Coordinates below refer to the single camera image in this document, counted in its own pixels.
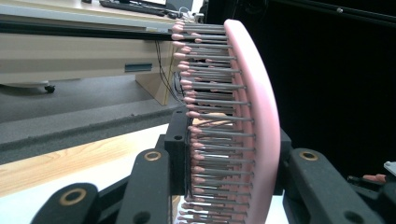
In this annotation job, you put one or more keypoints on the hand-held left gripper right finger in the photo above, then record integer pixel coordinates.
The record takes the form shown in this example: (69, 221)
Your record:
(285, 155)

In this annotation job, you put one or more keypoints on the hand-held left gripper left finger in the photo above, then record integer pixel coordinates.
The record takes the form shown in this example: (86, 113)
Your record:
(177, 149)

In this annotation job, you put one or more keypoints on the pink hairbrush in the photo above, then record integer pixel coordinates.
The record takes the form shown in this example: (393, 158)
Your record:
(258, 109)

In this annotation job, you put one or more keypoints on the black curtain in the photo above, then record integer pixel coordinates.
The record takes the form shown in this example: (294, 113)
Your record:
(336, 93)

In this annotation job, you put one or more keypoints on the wooden table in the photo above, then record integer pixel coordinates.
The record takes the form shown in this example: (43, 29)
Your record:
(62, 161)

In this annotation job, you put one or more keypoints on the beige wooden desk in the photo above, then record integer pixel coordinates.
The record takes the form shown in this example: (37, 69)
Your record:
(77, 53)

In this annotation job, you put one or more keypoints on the black caster wheel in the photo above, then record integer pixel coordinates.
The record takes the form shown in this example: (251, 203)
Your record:
(49, 89)

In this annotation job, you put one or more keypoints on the black keyboard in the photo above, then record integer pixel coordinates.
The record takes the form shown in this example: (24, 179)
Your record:
(134, 6)

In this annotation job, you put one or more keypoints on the black horizontal frame bar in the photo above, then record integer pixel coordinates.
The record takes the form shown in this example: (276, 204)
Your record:
(77, 31)

